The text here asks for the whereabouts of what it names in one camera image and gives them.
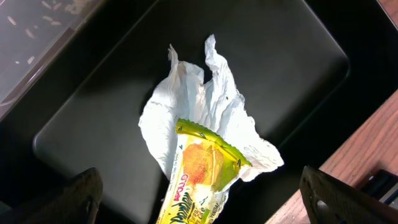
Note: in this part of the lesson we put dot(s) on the rice food waste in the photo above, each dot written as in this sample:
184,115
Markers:
28,27

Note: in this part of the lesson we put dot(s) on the green yellow snack wrapper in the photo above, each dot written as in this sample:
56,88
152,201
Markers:
204,168

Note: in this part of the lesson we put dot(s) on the white napkin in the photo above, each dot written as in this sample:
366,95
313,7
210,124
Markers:
216,105

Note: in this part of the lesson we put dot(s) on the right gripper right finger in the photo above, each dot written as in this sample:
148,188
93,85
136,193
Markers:
373,199

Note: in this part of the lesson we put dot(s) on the black waste tray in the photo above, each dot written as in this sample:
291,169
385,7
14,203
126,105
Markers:
311,72

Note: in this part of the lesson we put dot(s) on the clear plastic waste bin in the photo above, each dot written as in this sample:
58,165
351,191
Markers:
17,77

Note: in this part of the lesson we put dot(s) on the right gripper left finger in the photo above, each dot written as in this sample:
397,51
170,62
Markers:
77,201

